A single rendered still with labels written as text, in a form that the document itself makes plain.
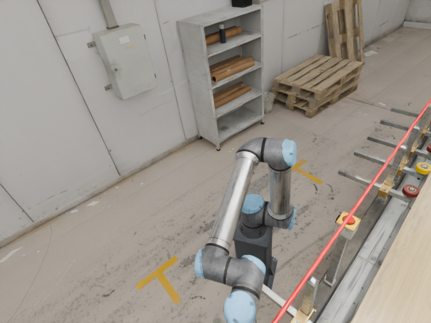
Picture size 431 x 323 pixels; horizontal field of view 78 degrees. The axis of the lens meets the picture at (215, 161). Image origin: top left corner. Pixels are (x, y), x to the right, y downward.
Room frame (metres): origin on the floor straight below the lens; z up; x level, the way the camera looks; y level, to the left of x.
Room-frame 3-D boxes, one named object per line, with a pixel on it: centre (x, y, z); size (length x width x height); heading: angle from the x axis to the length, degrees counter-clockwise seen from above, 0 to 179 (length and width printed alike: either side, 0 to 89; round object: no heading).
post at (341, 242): (0.64, -0.50, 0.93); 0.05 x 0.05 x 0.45; 40
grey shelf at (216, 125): (3.28, -0.31, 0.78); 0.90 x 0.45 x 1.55; 124
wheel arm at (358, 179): (1.15, -0.98, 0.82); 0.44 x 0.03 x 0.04; 40
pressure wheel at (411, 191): (1.00, -1.11, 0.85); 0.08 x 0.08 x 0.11
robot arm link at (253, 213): (1.12, -0.20, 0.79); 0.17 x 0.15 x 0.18; 65
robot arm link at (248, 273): (0.43, -0.04, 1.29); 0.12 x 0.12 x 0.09; 65
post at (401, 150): (1.11, -1.06, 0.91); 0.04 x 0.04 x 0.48; 40
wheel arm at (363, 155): (1.31, -1.17, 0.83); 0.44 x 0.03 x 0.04; 40
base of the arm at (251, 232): (1.12, -0.19, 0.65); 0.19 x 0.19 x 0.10
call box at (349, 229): (0.64, -0.50, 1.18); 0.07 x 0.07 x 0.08; 40
